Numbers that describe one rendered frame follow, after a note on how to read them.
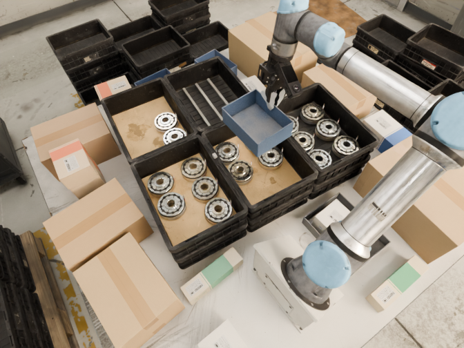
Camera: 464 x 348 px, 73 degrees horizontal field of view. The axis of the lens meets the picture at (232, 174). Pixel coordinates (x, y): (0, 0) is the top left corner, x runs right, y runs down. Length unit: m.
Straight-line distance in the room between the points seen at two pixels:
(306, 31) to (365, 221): 0.49
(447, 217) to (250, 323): 0.77
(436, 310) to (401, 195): 1.49
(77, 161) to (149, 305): 0.62
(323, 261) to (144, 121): 1.04
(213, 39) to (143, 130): 1.43
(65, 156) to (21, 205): 1.27
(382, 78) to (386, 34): 2.05
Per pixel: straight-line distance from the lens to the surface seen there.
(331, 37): 0.86
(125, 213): 1.23
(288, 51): 0.96
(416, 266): 1.34
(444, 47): 2.78
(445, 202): 1.34
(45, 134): 1.61
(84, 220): 1.28
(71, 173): 1.32
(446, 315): 2.23
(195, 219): 1.19
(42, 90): 3.36
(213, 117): 1.47
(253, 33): 1.83
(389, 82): 0.93
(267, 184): 1.25
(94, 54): 2.56
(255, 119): 1.13
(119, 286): 1.14
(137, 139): 1.45
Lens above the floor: 1.90
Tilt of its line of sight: 57 degrees down
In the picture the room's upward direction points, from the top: 3 degrees counter-clockwise
